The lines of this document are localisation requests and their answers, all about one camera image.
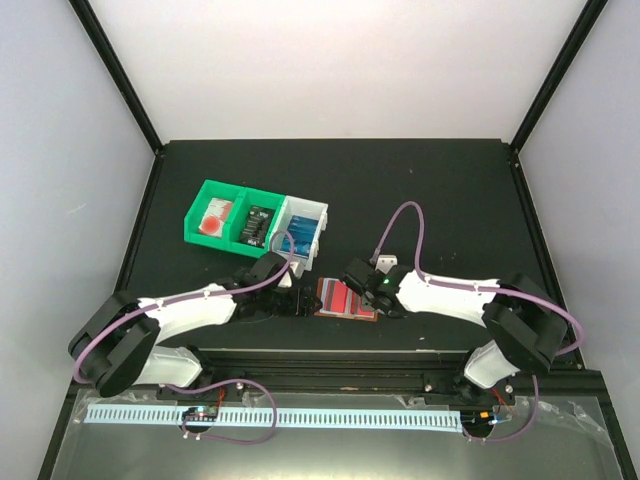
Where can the white storage bin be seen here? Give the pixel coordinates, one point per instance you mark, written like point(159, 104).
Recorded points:
point(305, 208)

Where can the black cards stack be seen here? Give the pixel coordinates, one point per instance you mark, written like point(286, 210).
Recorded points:
point(256, 227)

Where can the green double storage bin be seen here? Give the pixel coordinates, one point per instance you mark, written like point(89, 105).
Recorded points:
point(244, 198)

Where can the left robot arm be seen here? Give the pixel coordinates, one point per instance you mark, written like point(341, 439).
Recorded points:
point(123, 343)

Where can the black frame post right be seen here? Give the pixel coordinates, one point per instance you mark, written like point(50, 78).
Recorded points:
point(572, 45)

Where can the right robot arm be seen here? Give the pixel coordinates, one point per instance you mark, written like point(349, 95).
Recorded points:
point(526, 329)

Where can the black frame post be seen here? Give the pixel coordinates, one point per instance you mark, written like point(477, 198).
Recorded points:
point(103, 47)
point(572, 45)

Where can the white slotted cable duct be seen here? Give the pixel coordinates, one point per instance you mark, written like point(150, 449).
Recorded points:
point(312, 418)

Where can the blue cards stack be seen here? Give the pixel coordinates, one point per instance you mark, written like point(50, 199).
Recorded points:
point(302, 231)

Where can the black frame post left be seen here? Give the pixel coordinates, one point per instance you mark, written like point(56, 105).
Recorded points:
point(103, 47)

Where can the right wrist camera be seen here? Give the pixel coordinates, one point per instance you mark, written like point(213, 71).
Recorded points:
point(385, 263)

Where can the brown leather card holder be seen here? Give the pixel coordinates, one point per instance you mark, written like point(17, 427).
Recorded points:
point(323, 312)

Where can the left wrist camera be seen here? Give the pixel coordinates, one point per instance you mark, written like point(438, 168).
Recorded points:
point(293, 274)

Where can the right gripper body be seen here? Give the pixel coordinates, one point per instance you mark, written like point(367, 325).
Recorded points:
point(369, 301)

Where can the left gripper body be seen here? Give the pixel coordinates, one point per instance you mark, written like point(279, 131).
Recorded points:
point(284, 307)

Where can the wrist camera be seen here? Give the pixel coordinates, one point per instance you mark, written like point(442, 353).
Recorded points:
point(293, 274)
point(385, 263)

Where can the red credit card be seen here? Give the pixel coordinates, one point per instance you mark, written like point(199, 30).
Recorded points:
point(338, 297)
point(363, 311)

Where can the red white cards stack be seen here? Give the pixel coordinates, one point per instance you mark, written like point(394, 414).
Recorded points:
point(215, 217)

